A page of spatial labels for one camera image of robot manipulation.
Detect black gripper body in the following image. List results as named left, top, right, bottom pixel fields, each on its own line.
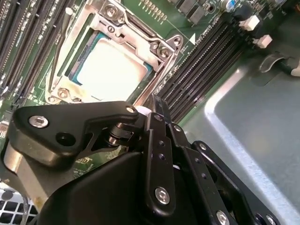
left=35, top=151, right=211, bottom=225

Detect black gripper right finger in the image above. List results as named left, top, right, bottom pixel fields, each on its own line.
left=160, top=95, right=282, bottom=225

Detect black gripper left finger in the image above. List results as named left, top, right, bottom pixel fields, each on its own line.
left=5, top=93, right=178, bottom=213

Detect silver square CPU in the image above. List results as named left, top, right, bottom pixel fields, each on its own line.
left=69, top=31, right=152, bottom=102

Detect long wire locking lever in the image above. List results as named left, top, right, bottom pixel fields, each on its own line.
left=51, top=6, right=73, bottom=80

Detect metal socket cover frame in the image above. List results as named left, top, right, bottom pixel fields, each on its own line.
left=45, top=0, right=186, bottom=105

